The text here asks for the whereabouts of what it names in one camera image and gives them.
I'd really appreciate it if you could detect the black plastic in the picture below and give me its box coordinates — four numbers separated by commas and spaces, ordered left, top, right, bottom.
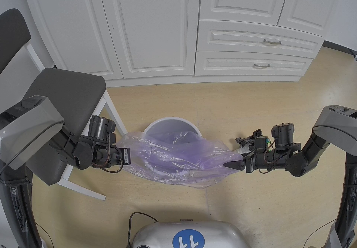
236, 129, 264, 147

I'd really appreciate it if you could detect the white chair grey seat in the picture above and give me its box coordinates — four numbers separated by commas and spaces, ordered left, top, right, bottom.
0, 8, 129, 202

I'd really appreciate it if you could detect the white trash bin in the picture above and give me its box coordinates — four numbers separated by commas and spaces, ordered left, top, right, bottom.
143, 117, 202, 147

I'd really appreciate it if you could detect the purple plastic bag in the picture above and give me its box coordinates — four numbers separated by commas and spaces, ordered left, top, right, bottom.
116, 130, 243, 189

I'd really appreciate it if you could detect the black cable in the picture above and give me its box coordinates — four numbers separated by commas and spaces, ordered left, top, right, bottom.
127, 212, 160, 248

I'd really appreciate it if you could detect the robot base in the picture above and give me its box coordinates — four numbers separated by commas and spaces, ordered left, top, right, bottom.
133, 220, 246, 248

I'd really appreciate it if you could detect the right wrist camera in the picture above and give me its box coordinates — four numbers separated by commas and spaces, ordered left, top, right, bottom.
253, 135, 271, 153

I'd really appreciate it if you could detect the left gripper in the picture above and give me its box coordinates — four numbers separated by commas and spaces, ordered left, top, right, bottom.
93, 144, 132, 169

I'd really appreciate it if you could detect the white wardrobe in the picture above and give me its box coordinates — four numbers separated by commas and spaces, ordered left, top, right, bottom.
20, 0, 342, 88

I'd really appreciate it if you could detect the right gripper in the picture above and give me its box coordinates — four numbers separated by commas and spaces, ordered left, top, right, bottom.
243, 148, 275, 174

